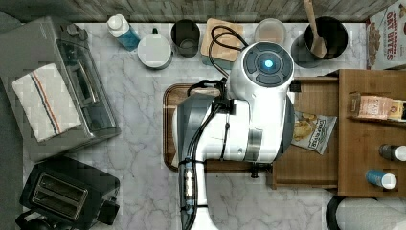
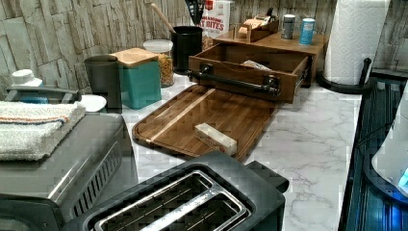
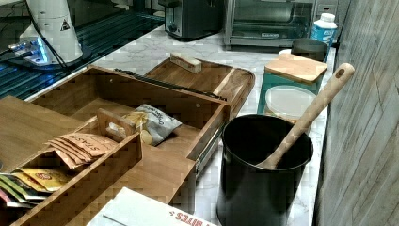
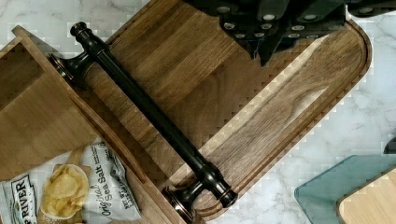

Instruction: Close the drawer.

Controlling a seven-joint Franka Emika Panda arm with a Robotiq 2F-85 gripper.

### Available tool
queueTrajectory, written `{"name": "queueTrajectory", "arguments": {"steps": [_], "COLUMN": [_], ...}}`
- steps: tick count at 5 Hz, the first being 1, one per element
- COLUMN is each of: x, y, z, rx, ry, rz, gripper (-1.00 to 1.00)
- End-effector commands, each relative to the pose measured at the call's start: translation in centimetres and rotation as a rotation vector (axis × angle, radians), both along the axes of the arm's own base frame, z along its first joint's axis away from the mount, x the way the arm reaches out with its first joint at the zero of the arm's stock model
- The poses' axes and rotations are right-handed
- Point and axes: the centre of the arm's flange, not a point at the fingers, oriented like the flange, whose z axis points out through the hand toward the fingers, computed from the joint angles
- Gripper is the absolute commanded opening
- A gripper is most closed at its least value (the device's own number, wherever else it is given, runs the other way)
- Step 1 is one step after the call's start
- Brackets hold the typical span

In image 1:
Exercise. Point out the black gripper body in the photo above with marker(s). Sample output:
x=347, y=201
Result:
x=257, y=167

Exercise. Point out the wooden drawer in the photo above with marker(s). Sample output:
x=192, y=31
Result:
x=306, y=168

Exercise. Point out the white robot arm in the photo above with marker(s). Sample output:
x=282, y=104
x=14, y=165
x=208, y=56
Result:
x=262, y=65

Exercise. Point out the chips bag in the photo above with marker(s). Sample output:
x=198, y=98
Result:
x=312, y=132

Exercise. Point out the paper towel roll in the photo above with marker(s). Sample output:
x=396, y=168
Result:
x=349, y=213

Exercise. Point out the wooden tray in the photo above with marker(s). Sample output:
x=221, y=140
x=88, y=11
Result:
x=170, y=127

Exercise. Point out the teal box wooden lid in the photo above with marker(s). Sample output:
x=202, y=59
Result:
x=224, y=57

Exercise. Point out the blue spice bottle white cap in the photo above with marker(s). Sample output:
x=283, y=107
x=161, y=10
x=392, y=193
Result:
x=382, y=179

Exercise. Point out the pink tea box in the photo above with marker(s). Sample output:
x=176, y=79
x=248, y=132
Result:
x=364, y=106

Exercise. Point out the wooden spatula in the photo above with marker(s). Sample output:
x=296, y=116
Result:
x=318, y=46

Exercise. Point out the clear jar with powder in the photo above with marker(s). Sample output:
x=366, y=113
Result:
x=270, y=29

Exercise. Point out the dark spice bottle white cap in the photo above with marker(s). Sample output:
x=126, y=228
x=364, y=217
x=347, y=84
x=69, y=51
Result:
x=393, y=153

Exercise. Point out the dark grey cup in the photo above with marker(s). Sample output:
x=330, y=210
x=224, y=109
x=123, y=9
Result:
x=185, y=35

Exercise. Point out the white round lidded canister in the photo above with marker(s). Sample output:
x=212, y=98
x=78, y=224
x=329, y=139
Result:
x=154, y=51

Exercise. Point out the cinnamon oat bites cereal box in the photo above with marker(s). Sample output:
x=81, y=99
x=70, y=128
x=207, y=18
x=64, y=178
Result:
x=386, y=38

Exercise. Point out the black two-slot toaster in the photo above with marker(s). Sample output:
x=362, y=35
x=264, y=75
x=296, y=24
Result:
x=71, y=192

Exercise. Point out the silver toaster oven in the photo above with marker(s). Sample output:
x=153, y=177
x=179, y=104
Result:
x=55, y=40

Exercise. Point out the striped white dish towel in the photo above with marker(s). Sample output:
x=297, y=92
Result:
x=46, y=102

